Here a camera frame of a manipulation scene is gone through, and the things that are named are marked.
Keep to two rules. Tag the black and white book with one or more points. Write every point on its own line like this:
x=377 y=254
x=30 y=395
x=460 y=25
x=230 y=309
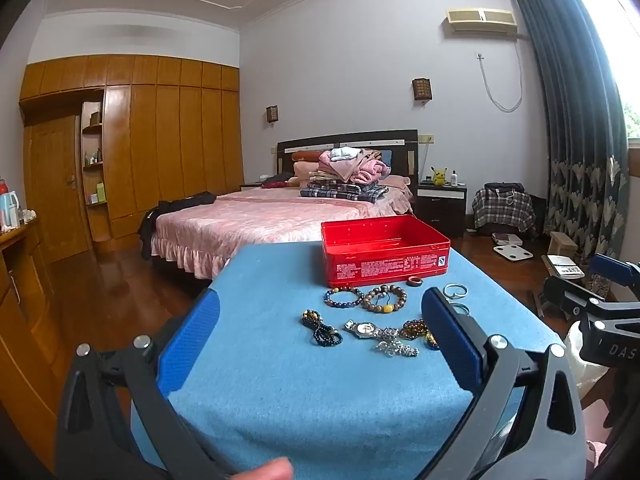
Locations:
x=565 y=267

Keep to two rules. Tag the red tin box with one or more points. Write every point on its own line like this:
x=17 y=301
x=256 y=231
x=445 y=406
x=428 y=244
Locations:
x=385 y=270

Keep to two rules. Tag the pile of pink clothes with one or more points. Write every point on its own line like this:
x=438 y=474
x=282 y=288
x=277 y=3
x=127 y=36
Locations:
x=360 y=167

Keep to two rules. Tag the bed with pink bedspread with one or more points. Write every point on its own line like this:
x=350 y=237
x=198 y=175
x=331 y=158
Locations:
x=225 y=225

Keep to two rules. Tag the small wooden wall lamp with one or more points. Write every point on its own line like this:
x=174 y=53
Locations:
x=271 y=113

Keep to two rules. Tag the large wooden wall lamp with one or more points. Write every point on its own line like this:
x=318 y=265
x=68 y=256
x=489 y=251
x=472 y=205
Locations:
x=422 y=90

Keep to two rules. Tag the small wooden stool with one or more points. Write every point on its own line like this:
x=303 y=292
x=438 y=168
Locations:
x=562 y=242

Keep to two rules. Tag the wooden door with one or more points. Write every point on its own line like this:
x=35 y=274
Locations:
x=55 y=190

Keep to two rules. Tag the white plastic bag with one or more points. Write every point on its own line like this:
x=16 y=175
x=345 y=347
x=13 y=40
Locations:
x=590 y=375

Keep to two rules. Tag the window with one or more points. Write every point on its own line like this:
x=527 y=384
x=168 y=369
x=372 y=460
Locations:
x=617 y=50

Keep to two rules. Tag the wooden wardrobe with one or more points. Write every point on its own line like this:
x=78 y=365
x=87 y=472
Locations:
x=170 y=140

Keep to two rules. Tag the white bottle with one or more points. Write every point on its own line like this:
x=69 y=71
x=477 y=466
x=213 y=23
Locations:
x=454 y=179

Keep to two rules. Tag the yellow plush toy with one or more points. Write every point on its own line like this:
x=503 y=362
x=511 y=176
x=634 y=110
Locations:
x=439 y=176

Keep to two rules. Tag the black clothing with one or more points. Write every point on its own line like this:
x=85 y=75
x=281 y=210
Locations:
x=180 y=205

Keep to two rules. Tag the plaid folded cloth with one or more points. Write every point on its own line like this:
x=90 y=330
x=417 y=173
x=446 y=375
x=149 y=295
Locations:
x=340 y=192

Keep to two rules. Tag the white bathroom scale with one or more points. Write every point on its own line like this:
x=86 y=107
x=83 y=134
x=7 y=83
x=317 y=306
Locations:
x=507 y=253

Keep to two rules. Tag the person's left hand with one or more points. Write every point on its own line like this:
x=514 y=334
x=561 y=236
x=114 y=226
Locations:
x=267 y=470

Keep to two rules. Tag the silver wristwatch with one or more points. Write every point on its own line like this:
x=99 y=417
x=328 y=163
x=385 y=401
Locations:
x=367 y=329

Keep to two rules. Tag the grey-green patterned curtain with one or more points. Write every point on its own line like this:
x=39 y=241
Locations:
x=570 y=135

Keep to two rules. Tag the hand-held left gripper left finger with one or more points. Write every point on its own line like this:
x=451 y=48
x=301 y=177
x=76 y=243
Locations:
x=192 y=340

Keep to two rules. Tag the wall socket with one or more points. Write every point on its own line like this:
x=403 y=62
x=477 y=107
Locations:
x=426 y=138

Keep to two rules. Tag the plaid bag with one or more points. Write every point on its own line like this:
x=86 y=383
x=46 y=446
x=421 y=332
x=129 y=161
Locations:
x=502 y=210

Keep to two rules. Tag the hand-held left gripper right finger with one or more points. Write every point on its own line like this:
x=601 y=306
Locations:
x=450 y=340

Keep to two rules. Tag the light blue kettle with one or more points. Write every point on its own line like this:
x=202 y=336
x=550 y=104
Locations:
x=7 y=210

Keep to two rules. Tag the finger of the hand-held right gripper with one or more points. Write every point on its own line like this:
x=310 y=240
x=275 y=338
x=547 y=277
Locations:
x=570 y=297
x=615 y=270

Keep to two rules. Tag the wall air conditioner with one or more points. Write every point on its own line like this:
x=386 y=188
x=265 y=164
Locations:
x=482 y=22

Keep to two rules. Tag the stack of pink pillows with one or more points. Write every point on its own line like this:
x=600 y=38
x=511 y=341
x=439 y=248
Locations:
x=302 y=165

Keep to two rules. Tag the dark clothing with red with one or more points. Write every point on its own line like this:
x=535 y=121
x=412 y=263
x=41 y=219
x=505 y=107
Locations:
x=277 y=180

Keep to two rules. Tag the silver bangle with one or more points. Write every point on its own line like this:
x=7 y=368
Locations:
x=445 y=290
x=462 y=305

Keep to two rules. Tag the dark nightstand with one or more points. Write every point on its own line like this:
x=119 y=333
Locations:
x=440 y=210

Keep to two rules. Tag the wooden side cabinet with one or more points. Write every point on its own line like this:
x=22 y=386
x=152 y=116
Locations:
x=20 y=320

